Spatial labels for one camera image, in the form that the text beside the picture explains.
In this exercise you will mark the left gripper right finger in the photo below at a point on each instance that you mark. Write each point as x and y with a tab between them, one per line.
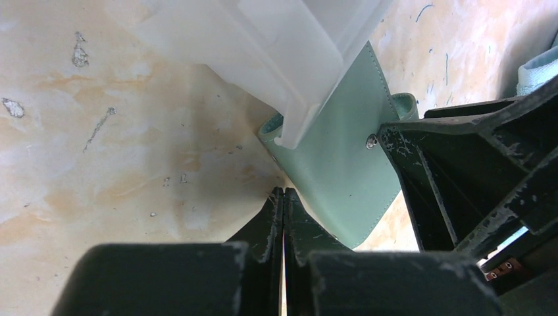
324	277

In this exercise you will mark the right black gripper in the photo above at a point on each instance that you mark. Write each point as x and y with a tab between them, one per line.
469	182

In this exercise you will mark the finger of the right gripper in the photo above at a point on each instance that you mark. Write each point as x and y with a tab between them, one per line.
480	108

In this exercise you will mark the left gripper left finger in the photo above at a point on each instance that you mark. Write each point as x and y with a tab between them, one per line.
241	276

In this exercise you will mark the translucent white plastic bin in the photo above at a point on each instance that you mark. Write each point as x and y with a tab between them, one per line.
291	55

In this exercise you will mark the light blue towel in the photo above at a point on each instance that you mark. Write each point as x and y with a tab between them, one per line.
537	71

